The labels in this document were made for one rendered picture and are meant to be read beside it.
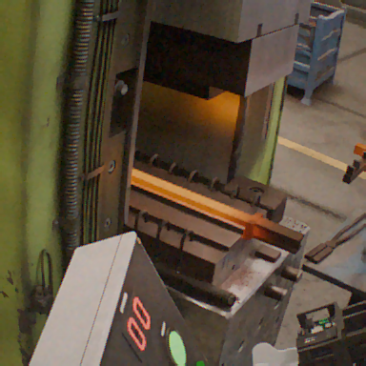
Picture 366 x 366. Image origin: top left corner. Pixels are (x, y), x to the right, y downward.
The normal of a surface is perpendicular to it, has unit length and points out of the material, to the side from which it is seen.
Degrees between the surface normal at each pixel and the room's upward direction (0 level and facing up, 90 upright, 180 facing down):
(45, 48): 90
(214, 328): 90
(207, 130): 90
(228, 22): 90
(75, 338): 30
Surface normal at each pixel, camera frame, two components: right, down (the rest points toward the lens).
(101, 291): -0.39, -0.84
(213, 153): -0.51, 0.35
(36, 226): 0.85, 0.33
